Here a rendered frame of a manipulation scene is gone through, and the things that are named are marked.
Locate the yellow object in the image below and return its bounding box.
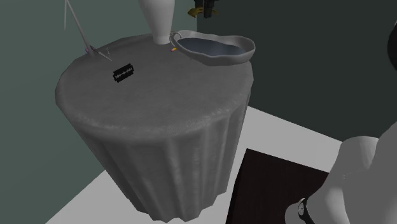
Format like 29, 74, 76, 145
187, 7, 218, 18

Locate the white vase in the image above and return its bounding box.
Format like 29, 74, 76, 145
137, 0, 175, 46

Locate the round table with grey cloth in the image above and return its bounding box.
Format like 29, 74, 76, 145
55, 32, 254, 224

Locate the black razor blade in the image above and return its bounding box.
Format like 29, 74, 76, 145
112, 63, 135, 83

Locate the thin grey pointed metal tool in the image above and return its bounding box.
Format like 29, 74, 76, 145
64, 0, 113, 62

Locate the dark robot stand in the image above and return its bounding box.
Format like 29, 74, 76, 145
225, 148, 330, 224

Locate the grey shallow bowl with handle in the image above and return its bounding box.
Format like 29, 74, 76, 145
169, 29, 256, 67

